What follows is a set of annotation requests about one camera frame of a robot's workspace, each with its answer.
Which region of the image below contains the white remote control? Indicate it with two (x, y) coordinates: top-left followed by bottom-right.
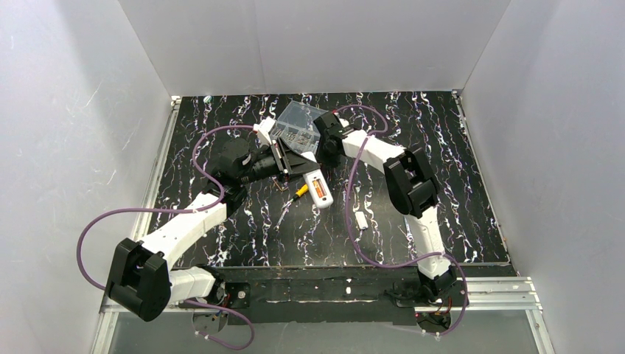
(303, 170), (334, 209)

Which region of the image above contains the clear plastic parts organizer box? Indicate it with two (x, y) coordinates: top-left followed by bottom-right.
(270, 101), (326, 153)

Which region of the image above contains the yellow handled screwdriver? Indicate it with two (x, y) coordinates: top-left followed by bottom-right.
(274, 184), (309, 230)

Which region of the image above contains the orange battery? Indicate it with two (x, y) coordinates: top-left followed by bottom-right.
(312, 179), (326, 198)

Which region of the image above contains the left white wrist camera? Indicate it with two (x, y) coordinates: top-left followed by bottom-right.
(253, 118), (276, 146)

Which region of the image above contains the purple cable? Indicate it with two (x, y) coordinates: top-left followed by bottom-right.
(76, 125), (256, 351)
(337, 105), (469, 338)

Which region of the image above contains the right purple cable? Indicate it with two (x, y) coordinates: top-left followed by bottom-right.
(337, 105), (469, 338)

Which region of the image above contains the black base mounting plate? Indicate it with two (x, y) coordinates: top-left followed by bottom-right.
(178, 265), (471, 327)

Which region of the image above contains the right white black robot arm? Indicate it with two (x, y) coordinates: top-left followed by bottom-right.
(313, 112), (456, 302)

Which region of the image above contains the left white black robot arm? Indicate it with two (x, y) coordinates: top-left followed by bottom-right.
(105, 138), (321, 322)

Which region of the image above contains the white battery cover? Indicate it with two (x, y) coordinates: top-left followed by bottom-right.
(355, 211), (369, 230)

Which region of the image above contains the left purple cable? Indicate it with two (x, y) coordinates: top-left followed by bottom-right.
(76, 125), (256, 351)

